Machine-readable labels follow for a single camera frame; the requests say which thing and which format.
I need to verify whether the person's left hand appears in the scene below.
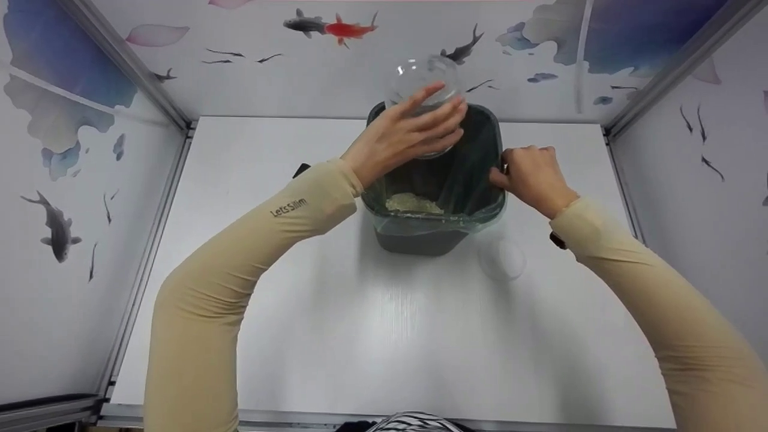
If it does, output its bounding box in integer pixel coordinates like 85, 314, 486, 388
341, 82, 469, 190

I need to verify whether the person's right hand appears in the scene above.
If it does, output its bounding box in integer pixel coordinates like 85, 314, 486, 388
489, 145, 580, 220

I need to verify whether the translucent green bin liner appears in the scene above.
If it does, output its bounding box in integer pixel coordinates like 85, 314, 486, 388
360, 102, 508, 236

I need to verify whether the clear round jar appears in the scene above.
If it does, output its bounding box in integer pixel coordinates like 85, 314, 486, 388
385, 55, 466, 160

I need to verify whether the dark grey waste bin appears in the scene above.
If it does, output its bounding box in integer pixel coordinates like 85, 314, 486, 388
362, 101, 508, 257

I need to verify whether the person's right forearm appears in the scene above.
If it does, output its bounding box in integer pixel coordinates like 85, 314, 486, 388
549, 197, 768, 432

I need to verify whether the person's left forearm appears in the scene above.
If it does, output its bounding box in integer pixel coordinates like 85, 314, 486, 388
143, 158, 365, 432

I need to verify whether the pile of pale crumbs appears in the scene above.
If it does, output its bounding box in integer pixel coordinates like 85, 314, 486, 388
385, 192, 445, 216

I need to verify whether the clear round lid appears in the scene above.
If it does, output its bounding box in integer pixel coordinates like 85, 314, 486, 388
478, 236, 528, 283

